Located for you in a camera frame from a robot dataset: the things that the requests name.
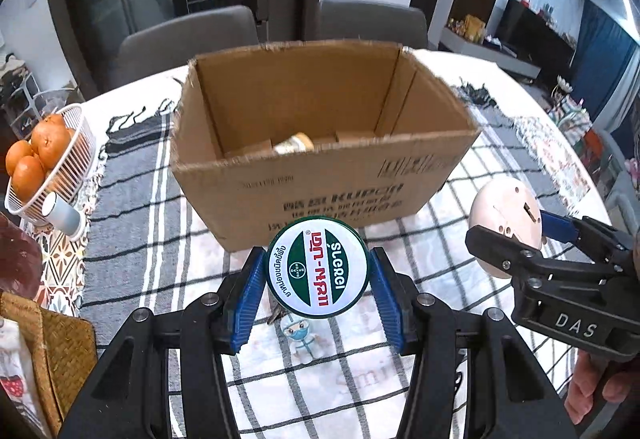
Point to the patterned cushion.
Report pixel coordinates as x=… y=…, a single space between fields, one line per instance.
x=570 y=116

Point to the yellow box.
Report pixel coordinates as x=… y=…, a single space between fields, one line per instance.
x=473 y=28

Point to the small white grey cup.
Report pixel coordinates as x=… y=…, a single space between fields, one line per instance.
x=62 y=216

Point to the grey checked table cloth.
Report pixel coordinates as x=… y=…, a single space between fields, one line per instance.
x=150 y=229

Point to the orange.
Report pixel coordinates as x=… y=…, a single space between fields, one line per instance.
x=29 y=179
x=19 y=156
x=50 y=144
x=52 y=119

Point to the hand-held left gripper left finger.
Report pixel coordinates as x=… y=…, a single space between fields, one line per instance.
x=247 y=304

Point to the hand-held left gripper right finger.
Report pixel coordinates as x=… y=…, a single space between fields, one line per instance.
x=387 y=304

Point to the tile-patterned tablecloth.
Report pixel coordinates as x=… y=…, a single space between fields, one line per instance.
x=555 y=154

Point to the beige round toy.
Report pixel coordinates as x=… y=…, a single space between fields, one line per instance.
x=500 y=214

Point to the white fruit basket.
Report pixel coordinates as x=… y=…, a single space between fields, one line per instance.
x=75 y=169

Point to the small jar with orange lid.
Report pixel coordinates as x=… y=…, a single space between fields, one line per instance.
x=295 y=144

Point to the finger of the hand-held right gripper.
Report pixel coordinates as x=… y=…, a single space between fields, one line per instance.
x=560 y=225
x=500 y=249

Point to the brown cardboard box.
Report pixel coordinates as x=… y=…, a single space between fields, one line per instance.
x=325 y=179

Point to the white lotus ornament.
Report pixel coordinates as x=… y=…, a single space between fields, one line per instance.
x=565 y=84

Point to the white utility cart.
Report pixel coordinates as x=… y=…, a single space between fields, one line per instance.
x=20 y=94

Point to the grey dining chair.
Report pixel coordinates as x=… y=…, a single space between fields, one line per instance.
x=370 y=21
x=190 y=39

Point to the round tin with green label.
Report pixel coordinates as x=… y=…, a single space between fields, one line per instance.
x=317 y=269

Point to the black television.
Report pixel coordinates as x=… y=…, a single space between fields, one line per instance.
x=537 y=36

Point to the floral fabric tissue cover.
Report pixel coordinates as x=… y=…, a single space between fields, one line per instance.
x=20 y=379

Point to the blue curtain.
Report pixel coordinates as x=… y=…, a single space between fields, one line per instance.
x=607 y=54

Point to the woven wicker basket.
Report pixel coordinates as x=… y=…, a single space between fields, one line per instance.
x=65 y=349

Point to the glass vase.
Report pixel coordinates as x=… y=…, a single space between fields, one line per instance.
x=17 y=259

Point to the white television cabinet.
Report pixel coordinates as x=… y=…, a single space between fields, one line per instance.
x=500 y=56

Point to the person's right hand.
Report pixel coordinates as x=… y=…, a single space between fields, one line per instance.
x=582 y=389

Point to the small astronaut figurine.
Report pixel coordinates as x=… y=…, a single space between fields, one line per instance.
x=300 y=336

